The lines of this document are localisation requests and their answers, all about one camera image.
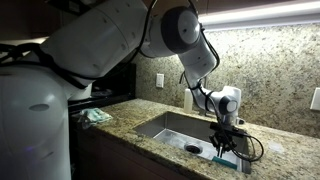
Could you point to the blue white dish cloth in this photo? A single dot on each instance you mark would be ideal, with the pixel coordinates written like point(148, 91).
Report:
point(93, 116)

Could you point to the white wall outlet right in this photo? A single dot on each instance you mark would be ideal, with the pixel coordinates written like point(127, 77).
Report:
point(315, 103)

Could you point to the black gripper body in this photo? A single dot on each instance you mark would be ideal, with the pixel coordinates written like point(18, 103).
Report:
point(224, 134)

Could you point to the stainless steel sink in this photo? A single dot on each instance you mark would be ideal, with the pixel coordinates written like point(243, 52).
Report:
point(192, 135)

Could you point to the green scrub sponge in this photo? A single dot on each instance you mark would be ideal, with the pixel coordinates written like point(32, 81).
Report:
point(224, 162)

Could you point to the white soap bottle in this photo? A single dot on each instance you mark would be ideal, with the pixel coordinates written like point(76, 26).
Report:
point(188, 101)

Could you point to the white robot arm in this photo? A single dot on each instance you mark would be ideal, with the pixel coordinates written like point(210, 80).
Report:
point(38, 82)

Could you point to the under-cabinet light strip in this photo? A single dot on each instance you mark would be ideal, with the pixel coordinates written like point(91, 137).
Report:
point(278, 14)

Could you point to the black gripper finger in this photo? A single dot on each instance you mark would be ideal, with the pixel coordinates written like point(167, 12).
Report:
point(228, 148)
point(219, 150)

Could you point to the white wall outlet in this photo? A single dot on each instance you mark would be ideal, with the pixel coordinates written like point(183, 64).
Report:
point(160, 80)
point(315, 103)

